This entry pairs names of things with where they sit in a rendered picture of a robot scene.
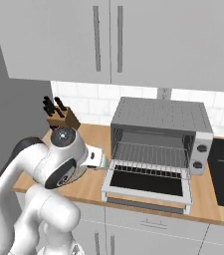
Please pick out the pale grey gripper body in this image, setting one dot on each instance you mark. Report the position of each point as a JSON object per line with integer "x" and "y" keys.
{"x": 103, "y": 163}

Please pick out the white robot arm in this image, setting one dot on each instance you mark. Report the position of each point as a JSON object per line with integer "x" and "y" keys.
{"x": 24, "y": 186}

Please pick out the toaster oven glass door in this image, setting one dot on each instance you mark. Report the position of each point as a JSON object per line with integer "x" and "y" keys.
{"x": 146, "y": 184}

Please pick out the silver toaster oven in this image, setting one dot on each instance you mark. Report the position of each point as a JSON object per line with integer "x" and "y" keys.
{"x": 160, "y": 114}

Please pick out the grey base cupboard door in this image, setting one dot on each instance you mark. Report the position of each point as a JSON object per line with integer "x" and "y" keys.
{"x": 90, "y": 239}
{"x": 221, "y": 240}
{"x": 156, "y": 244}

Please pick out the black toaster oven knob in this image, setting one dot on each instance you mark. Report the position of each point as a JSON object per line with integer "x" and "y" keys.
{"x": 201, "y": 148}
{"x": 198, "y": 164}

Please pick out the grey drawer front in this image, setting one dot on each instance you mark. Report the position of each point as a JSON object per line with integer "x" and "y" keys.
{"x": 92, "y": 212}
{"x": 170, "y": 220}

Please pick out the wooden knife block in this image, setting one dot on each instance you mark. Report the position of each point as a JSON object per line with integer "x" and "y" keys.
{"x": 65, "y": 119}

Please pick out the dark grey tall cabinet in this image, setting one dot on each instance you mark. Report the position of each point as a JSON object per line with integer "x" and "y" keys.
{"x": 10, "y": 109}

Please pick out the grey wall socket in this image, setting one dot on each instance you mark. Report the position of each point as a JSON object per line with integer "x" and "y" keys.
{"x": 165, "y": 93}

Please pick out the grey wall cupboard door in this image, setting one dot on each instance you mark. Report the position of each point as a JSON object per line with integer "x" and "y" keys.
{"x": 50, "y": 40}
{"x": 176, "y": 40}

